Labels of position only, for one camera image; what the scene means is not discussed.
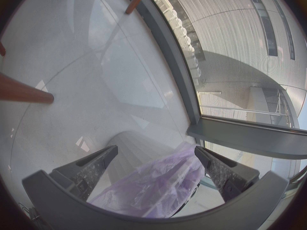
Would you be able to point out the white chair wooden legs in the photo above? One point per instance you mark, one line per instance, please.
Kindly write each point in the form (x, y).
(24, 92)

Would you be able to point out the purple plastic bag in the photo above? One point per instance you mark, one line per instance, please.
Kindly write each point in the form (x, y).
(156, 176)

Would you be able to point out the white trash bin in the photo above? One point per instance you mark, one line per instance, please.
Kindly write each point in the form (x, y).
(134, 152)

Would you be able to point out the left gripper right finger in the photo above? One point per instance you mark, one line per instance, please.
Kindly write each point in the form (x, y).
(223, 174)

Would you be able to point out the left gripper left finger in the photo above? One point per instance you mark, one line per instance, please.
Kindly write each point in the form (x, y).
(88, 171)

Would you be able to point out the window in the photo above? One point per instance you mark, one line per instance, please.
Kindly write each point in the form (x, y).
(239, 56)

